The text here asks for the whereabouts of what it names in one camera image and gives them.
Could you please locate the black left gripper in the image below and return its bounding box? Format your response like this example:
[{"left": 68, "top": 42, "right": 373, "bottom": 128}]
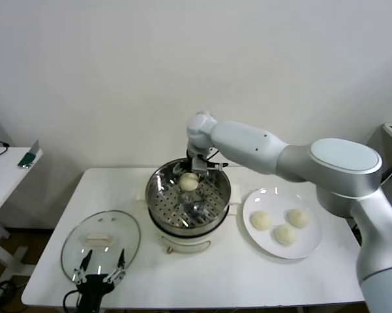
[{"left": 71, "top": 248, "right": 128, "bottom": 313}]

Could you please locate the white steamed baozi bun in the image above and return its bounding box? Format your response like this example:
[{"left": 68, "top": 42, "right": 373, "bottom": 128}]
[
  {"left": 250, "top": 211, "right": 274, "bottom": 232},
  {"left": 178, "top": 172, "right": 200, "bottom": 192},
  {"left": 273, "top": 224, "right": 297, "bottom": 246},
  {"left": 286, "top": 208, "right": 310, "bottom": 229}
]

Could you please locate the glass lid with beige handle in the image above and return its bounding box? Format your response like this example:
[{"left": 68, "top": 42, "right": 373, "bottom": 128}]
[{"left": 61, "top": 211, "right": 142, "bottom": 287}]

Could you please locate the perforated steel steamer basket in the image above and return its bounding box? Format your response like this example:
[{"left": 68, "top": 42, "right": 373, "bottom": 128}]
[{"left": 145, "top": 158, "right": 232, "bottom": 234}]

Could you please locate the stainless steel steamer pot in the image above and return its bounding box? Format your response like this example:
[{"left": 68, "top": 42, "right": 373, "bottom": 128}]
[{"left": 136, "top": 181, "right": 242, "bottom": 255}]

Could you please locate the white side table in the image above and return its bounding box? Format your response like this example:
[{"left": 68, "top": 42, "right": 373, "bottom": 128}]
[{"left": 0, "top": 146, "right": 44, "bottom": 284}]

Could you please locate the white round plate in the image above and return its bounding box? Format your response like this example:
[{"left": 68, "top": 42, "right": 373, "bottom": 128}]
[{"left": 242, "top": 187, "right": 323, "bottom": 260}]

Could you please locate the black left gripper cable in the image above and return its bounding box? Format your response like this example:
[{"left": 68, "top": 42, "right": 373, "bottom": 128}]
[{"left": 63, "top": 288, "right": 82, "bottom": 310}]

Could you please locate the black floor cable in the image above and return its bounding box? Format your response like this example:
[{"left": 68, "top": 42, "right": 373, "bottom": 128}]
[{"left": 0, "top": 280, "right": 19, "bottom": 310}]

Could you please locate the green handled metal scraper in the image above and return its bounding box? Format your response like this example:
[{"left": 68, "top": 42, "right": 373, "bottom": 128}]
[{"left": 18, "top": 140, "right": 40, "bottom": 170}]

